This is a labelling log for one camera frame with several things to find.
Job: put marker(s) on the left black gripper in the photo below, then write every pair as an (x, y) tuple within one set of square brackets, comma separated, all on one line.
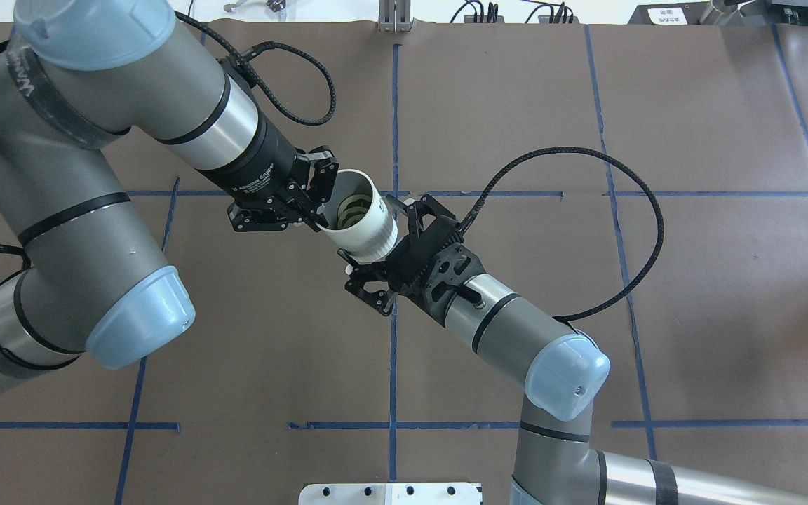
[(258, 165)]

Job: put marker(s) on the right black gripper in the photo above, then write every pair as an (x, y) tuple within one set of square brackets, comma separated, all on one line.
[(402, 274)]

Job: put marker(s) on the white ribbed mug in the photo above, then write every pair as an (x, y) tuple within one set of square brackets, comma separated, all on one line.
[(376, 234)]

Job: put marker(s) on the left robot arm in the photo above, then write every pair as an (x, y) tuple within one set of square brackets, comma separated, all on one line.
[(75, 77)]

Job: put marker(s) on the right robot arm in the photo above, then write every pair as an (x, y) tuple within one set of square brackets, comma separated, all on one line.
[(560, 370)]

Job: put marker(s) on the left black power strip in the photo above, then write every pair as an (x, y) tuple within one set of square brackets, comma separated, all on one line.
[(486, 18)]

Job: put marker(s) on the black power strip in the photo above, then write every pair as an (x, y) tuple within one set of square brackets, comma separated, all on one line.
[(486, 18), (566, 18)]

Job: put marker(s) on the right black power strip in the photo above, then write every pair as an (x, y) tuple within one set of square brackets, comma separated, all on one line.
[(566, 18)]

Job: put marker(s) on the brown paper table mat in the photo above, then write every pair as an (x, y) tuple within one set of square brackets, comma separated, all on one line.
[(268, 263)]

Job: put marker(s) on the dark box with label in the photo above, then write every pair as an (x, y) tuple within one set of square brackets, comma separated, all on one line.
[(672, 14)]

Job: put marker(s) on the aluminium frame post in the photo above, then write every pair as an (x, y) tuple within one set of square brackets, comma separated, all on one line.
[(395, 16)]

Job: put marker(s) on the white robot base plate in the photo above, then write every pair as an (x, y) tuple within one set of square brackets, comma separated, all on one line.
[(392, 493)]

